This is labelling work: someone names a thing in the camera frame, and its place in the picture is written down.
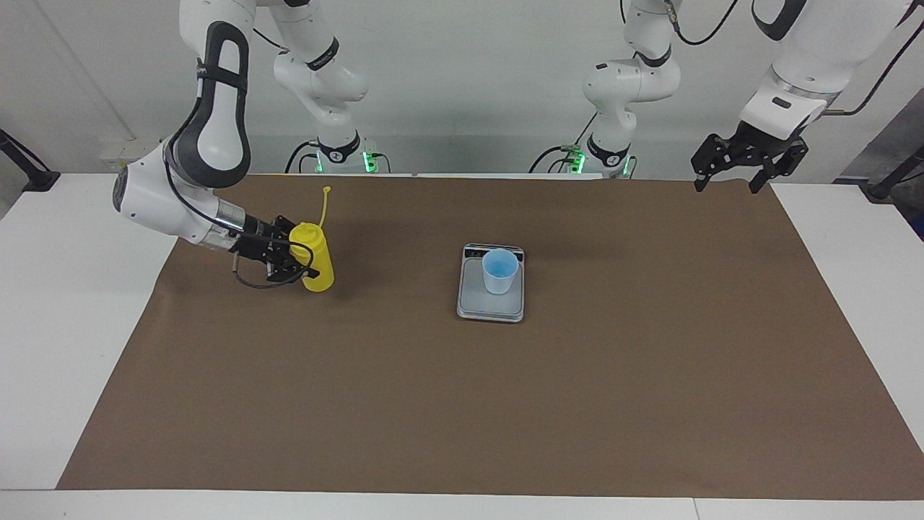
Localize yellow squeeze bottle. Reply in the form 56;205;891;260
289;186;336;293

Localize light blue plastic cup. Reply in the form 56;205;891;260
481;248;520;295

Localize silver digital kitchen scale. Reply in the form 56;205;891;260
456;243;526;324

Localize black clamp stand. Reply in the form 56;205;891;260
859;144;924;202
0;129;61;193

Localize brown table mat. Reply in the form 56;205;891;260
56;173;924;501

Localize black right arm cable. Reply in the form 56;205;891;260
162;61;322;290

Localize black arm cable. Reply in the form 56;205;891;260
663;0;741;46
825;14;924;116
162;61;322;290

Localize black right base cable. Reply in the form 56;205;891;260
285;141;320;174

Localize black base cable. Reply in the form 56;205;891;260
285;141;320;174
529;144;578;174

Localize black left arm upper cable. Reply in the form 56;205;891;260
663;0;741;46

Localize black left base cable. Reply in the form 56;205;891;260
529;144;578;174

